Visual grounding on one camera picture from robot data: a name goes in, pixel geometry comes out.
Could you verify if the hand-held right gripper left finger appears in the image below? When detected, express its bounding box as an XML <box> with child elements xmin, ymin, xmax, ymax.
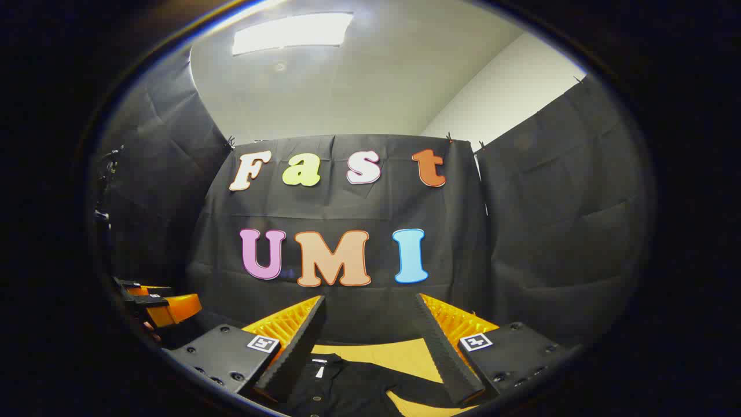
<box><xmin>164</xmin><ymin>294</ymin><xmax>327</xmax><ymax>404</ymax></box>

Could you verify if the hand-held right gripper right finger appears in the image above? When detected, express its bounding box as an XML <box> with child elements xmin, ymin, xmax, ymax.
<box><xmin>413</xmin><ymin>293</ymin><xmax>581</xmax><ymax>407</ymax></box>

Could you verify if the black button shirt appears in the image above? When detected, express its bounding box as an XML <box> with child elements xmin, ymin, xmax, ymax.
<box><xmin>278</xmin><ymin>352</ymin><xmax>464</xmax><ymax>417</ymax></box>

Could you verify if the black backdrop cloth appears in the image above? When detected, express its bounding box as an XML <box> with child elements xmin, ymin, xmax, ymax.
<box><xmin>93</xmin><ymin>52</ymin><xmax>655</xmax><ymax>348</ymax></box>

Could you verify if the ceiling light panel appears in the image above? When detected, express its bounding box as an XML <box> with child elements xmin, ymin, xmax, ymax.
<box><xmin>232</xmin><ymin>12</ymin><xmax>354</xmax><ymax>57</ymax></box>

